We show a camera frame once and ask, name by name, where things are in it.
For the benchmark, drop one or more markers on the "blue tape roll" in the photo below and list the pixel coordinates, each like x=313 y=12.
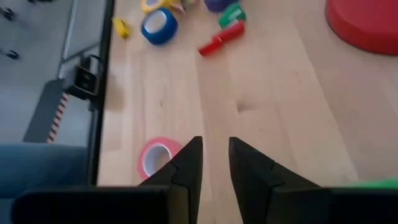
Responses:
x=166 y=32

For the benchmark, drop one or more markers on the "pink tape roll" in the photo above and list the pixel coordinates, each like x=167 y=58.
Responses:
x=161 y=140

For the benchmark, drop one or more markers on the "blue fabric object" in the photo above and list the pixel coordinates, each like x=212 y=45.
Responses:
x=40 y=168

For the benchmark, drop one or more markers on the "yellow tape roll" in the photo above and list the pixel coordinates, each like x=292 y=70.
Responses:
x=145 y=8

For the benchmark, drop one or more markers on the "black chair caster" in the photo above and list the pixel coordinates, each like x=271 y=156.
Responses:
x=7 y=14

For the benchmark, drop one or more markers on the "black striped floor ramp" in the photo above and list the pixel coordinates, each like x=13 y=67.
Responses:
x=43 y=115

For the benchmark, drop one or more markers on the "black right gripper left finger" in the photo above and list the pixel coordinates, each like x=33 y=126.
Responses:
x=186 y=174

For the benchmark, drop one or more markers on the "red mini stapler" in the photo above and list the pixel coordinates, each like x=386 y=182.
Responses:
x=224 y=36

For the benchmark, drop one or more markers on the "purple tape roll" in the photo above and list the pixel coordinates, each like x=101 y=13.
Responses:
x=217 y=5

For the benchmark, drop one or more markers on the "small yellow stapler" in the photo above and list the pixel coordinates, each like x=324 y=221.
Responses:
x=122 y=28

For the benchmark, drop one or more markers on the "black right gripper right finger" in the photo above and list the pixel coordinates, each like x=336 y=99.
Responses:
x=258 y=186

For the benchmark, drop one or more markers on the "red desk lamp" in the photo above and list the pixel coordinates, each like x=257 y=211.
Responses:
x=363 y=25

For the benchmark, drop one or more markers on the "green mini stapler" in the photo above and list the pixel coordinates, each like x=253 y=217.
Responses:
x=231 y=15

